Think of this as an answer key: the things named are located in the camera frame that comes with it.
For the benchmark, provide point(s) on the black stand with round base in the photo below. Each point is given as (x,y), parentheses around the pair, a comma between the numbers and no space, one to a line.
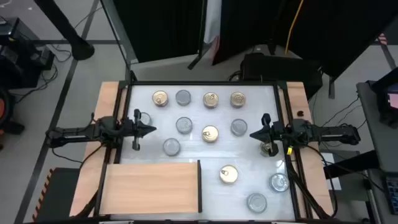
(81,49)

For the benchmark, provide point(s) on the black crossbar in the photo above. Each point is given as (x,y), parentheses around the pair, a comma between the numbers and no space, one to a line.
(351,165)

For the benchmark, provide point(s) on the grey side table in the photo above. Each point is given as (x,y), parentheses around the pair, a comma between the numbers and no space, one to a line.
(377,133)

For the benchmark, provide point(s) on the black equipment rack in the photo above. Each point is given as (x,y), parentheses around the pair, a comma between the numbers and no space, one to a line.
(18,62)

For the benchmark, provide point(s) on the red white striped marker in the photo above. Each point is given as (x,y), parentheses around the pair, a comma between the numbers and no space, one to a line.
(382,39)

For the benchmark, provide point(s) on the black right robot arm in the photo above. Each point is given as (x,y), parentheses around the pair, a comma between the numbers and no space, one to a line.
(335,135)

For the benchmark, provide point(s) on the small black knob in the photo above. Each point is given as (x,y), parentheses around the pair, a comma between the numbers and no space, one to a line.
(300,113)

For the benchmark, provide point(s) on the white floor plate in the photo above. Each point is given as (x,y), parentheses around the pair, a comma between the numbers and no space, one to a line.
(334,183)

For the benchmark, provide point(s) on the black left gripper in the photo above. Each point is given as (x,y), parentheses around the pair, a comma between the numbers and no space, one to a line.
(129,130)

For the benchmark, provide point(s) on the black aluminium table frame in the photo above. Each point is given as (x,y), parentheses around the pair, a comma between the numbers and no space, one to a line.
(202,83)

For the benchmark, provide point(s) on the wooden shelf board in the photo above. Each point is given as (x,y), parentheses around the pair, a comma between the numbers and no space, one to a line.
(149,188)

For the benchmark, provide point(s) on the gold salmon can blue label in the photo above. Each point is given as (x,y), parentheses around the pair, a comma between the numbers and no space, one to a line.
(229,174)
(238,99)
(160,98)
(210,133)
(211,100)
(264,150)

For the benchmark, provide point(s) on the silver tuna can green label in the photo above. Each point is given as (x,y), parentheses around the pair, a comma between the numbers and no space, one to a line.
(171,147)
(239,127)
(183,97)

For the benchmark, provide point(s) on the orange and black device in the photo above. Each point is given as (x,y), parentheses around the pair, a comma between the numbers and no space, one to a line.
(2,107)

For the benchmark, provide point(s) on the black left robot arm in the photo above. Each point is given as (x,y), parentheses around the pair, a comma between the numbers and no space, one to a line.
(74,135)

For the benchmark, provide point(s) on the grey metal post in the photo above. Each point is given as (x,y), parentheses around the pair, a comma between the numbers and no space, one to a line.
(119,32)

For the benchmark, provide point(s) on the black equipment case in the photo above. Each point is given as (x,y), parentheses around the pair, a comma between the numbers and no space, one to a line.
(280,70)

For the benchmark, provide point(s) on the teal can silver pull-tab lid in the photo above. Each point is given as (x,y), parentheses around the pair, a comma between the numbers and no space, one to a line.
(257,202)
(279,182)
(184,125)
(146,118)

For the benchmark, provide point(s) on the black monitor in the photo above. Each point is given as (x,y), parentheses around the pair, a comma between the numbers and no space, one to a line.
(388,90)

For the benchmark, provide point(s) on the black mat with orange stripes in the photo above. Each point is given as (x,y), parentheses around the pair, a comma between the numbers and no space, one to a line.
(59,196)

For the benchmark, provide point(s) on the black keyboard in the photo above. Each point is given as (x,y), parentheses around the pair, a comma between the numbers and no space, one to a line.
(392,193)

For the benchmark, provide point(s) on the white curtain with pink hem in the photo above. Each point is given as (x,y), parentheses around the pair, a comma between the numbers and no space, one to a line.
(213,21)

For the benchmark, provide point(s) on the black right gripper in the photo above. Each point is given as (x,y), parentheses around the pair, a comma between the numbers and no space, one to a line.
(278,133)

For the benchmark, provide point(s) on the black curtain stand foot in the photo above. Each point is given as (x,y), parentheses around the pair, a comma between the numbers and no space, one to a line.
(199,57)

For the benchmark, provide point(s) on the black curtain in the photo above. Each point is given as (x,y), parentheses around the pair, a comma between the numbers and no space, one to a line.
(161,28)
(326,28)

